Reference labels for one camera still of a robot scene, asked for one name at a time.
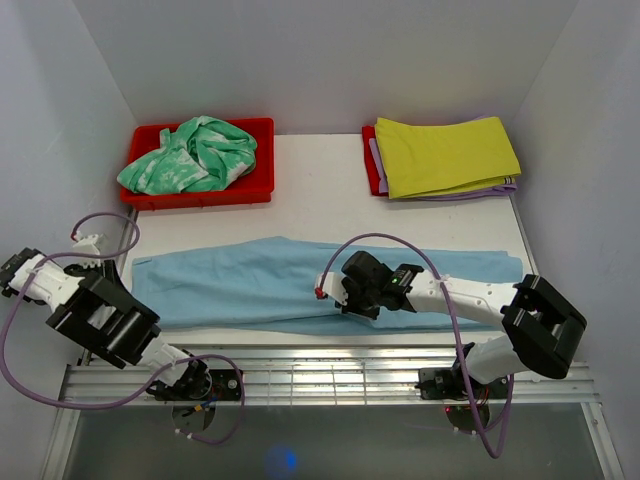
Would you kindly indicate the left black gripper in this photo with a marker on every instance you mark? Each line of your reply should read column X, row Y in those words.
column 111, row 271

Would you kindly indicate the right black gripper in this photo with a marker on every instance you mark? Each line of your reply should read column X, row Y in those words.
column 350, row 286

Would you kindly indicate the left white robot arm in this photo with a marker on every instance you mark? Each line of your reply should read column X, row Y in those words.
column 93, row 308

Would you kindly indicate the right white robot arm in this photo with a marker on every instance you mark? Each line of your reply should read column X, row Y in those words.
column 541, row 329

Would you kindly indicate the red folded trousers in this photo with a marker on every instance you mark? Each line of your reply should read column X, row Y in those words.
column 373, row 163

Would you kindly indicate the yellow folded trousers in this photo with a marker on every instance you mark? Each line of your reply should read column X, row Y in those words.
column 445, row 155

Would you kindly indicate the green white patterned trousers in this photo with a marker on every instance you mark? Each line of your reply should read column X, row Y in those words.
column 204, row 154

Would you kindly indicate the lilac folded trousers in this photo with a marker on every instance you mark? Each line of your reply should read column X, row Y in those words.
column 380, row 170

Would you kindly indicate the red plastic bin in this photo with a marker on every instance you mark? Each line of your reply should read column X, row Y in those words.
column 255, row 187

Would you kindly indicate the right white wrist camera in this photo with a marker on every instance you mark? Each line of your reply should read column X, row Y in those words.
column 330, row 286

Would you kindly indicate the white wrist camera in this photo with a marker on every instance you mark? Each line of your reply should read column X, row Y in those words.
column 91, row 244
column 330, row 286

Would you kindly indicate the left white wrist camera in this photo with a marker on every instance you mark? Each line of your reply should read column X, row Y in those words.
column 91, row 244

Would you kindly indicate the aluminium rail frame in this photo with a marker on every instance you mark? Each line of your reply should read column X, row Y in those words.
column 298, row 370

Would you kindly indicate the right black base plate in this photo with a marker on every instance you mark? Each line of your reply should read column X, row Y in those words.
column 448, row 384

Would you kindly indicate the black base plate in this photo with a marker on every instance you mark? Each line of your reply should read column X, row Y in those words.
column 448, row 384
column 225, row 385

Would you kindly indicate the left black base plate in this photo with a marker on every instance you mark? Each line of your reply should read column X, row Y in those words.
column 225, row 385

